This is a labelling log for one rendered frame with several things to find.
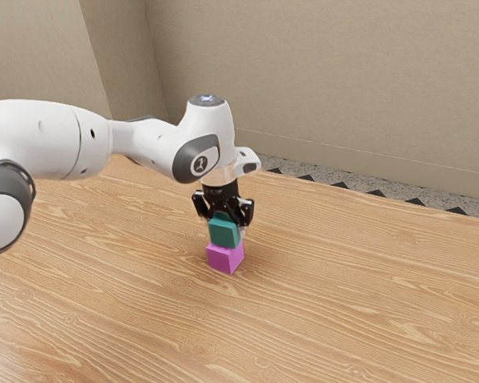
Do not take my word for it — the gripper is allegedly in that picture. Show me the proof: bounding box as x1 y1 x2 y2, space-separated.
191 179 255 237

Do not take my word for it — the teal block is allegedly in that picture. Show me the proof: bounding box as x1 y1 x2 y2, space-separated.
207 211 241 249

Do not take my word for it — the magenta block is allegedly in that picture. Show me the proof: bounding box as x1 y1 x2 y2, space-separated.
205 242 245 276

